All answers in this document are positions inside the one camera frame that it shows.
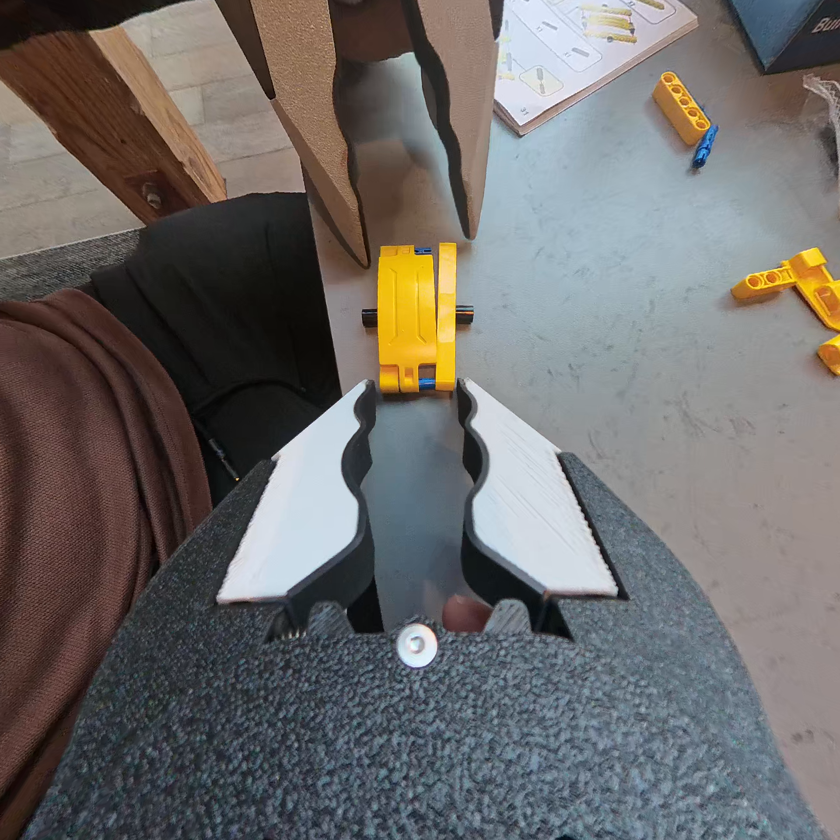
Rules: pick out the open white instruction manual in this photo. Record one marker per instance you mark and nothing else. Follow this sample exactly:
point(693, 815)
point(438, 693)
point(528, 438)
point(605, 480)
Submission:
point(591, 53)

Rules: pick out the person's right hand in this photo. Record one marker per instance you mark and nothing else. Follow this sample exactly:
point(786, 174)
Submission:
point(466, 613)

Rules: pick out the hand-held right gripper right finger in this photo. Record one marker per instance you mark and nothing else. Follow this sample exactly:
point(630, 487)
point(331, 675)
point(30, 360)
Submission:
point(532, 505)

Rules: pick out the short yellow beam blue pin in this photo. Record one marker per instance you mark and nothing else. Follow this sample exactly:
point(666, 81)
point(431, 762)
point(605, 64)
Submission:
point(680, 108)

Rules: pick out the grey desk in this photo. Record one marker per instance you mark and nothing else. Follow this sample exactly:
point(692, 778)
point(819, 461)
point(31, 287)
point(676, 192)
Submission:
point(630, 394)

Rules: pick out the wooden table leg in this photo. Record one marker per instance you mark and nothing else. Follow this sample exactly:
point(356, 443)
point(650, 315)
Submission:
point(105, 118)

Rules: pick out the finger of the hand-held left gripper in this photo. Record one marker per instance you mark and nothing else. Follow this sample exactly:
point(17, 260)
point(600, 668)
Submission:
point(309, 118)
point(466, 79)

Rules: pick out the person's left hand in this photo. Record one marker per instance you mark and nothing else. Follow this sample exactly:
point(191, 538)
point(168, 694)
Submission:
point(381, 29)

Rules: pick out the yellow L-shaped piece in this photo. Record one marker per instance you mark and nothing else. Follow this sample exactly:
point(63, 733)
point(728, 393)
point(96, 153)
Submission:
point(817, 289)

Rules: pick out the yellow curved panel blue pins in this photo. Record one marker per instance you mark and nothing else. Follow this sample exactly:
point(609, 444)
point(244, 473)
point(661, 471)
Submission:
point(410, 315)

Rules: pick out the short yellow three-hole beam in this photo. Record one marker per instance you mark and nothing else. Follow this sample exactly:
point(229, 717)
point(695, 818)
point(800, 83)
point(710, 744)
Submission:
point(761, 282)

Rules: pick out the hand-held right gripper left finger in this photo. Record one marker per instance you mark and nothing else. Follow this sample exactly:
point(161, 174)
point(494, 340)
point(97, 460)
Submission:
point(295, 519)

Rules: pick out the blue kit box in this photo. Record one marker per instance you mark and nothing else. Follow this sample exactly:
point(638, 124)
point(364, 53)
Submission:
point(788, 33)

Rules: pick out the person's left forearm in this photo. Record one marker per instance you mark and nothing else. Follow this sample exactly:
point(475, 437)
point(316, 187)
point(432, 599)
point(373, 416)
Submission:
point(79, 16)

